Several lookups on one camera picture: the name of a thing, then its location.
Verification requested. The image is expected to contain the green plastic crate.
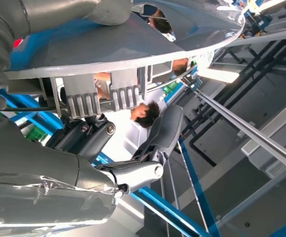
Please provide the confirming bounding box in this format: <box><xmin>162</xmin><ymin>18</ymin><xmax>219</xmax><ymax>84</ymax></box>
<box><xmin>26</xmin><ymin>125</ymin><xmax>48</xmax><ymax>143</ymax></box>

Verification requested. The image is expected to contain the person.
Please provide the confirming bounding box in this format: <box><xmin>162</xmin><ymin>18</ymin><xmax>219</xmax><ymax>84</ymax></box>
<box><xmin>103</xmin><ymin>98</ymin><xmax>161</xmax><ymax>161</ymax></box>
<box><xmin>147</xmin><ymin>7</ymin><xmax>177</xmax><ymax>42</ymax></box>

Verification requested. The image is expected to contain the ceiling light panel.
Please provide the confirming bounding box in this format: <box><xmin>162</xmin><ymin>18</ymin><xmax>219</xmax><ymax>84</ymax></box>
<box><xmin>197</xmin><ymin>67</ymin><xmax>240</xmax><ymax>84</ymax></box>

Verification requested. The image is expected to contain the blue metal shelf rack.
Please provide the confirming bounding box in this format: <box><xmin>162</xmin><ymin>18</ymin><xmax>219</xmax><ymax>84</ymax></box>
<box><xmin>0</xmin><ymin>88</ymin><xmax>217</xmax><ymax>237</ymax></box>

